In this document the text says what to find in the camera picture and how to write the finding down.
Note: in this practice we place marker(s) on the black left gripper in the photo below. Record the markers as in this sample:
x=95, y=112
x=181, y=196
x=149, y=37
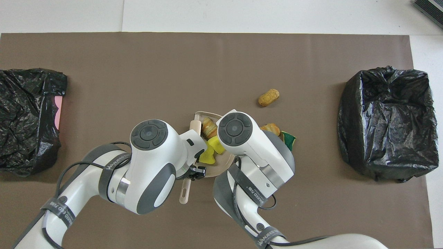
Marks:
x=198, y=173

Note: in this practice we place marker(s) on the yellow sponge piece green backed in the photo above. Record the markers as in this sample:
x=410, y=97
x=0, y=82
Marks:
x=207, y=158

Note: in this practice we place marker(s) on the beige plastic dustpan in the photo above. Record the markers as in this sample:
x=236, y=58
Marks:
x=219, y=169

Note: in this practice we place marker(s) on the beige hand brush black bristles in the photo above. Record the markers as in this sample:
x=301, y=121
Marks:
x=184, y=193

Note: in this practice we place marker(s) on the tan sponge lump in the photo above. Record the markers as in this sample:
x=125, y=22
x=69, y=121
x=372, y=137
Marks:
x=209, y=128

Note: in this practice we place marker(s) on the orange striped sponge scrap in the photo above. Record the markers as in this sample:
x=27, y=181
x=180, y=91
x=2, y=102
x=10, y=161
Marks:
x=271, y=129

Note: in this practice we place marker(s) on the small green yellow sponge wedge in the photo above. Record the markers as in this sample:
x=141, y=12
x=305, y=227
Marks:
x=289, y=140

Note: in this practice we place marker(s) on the brown oval bread-like sponge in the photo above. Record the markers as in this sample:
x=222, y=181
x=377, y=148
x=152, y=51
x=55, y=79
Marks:
x=268, y=98

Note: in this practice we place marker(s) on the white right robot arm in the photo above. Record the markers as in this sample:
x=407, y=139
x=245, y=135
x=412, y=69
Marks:
x=256, y=148

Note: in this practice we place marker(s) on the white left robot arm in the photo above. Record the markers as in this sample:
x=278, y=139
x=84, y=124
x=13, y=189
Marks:
x=148, y=173

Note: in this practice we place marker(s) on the pink plastic bin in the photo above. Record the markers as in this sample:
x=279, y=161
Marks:
x=59, y=110

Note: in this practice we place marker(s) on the black plastic trash bag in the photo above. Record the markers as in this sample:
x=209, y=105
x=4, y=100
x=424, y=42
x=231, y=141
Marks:
x=20, y=138
x=377, y=138

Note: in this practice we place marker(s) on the brown table mat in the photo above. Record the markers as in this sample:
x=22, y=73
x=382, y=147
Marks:
x=221, y=52

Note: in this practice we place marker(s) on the grey ribbed device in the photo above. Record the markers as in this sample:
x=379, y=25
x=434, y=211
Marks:
x=431, y=8

